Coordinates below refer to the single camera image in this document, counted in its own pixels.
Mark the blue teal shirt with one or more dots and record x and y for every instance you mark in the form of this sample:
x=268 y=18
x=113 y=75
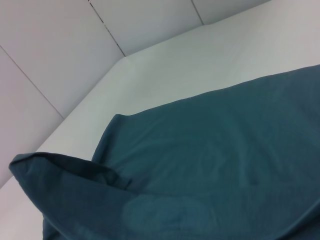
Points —
x=200 y=162

